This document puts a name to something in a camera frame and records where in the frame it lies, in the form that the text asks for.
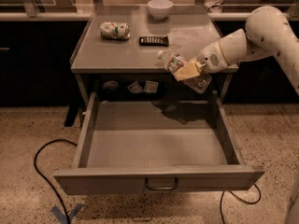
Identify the clear plastic water bottle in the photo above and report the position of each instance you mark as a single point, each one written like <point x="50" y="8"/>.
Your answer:
<point x="172" y="62"/>

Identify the black chocolate bar pack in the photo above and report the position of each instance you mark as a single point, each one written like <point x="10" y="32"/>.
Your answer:
<point x="154" y="41"/>

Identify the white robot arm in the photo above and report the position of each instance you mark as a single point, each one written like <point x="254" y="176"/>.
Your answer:
<point x="267" y="33"/>

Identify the white ceramic bowl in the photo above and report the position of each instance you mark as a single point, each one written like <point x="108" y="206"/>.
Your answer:
<point x="160" y="9"/>

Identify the metal drawer handle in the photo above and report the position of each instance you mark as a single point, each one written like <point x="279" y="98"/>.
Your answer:
<point x="161" y="184"/>

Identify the white horizontal rail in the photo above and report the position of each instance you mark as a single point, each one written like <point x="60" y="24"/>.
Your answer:
<point x="86" y="17"/>

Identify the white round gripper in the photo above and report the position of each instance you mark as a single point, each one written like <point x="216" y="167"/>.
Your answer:
<point x="209" y="59"/>

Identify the blue tape cross mark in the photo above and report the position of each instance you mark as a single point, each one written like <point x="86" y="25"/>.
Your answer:
<point x="66" y="218"/>

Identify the white sticker label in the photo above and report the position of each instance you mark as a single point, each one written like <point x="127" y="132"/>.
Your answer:
<point x="135" y="88"/>
<point x="151" y="87"/>

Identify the crushed green white soda can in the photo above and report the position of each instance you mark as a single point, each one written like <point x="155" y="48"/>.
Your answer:
<point x="115" y="30"/>

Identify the white sticker label left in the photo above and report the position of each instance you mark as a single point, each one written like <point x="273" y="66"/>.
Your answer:
<point x="135" y="88"/>

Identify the grey cabinet with counter top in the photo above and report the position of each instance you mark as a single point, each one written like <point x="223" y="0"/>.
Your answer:
<point x="188" y="28"/>

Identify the white sticker label right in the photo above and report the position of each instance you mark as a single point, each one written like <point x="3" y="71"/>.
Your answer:
<point x="151" y="87"/>

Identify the grey open top drawer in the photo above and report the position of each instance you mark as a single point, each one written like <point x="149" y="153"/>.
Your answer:
<point x="123" y="143"/>

